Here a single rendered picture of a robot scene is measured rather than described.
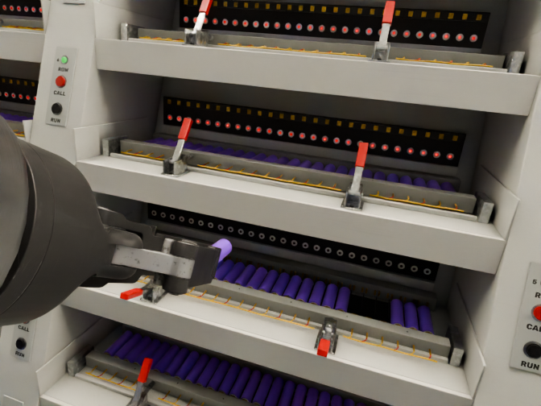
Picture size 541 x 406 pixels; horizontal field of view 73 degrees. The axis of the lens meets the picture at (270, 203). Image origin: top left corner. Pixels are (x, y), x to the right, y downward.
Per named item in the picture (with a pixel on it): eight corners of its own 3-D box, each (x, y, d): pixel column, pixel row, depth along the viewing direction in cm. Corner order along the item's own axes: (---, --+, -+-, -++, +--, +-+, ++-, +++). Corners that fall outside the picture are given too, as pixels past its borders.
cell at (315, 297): (324, 291, 62) (318, 313, 56) (314, 288, 62) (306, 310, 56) (326, 282, 61) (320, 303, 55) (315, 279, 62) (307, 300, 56)
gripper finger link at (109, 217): (82, 203, 19) (104, 208, 18) (192, 234, 29) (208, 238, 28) (57, 280, 18) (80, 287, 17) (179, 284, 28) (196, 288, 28)
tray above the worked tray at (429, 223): (495, 275, 44) (534, 162, 39) (77, 188, 59) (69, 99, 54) (464, 217, 62) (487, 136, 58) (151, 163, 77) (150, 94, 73)
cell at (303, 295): (312, 288, 62) (304, 310, 56) (302, 286, 63) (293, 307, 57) (314, 279, 62) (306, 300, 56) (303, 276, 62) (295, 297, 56)
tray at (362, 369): (464, 428, 45) (486, 366, 42) (59, 304, 60) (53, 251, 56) (442, 327, 63) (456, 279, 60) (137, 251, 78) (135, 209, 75)
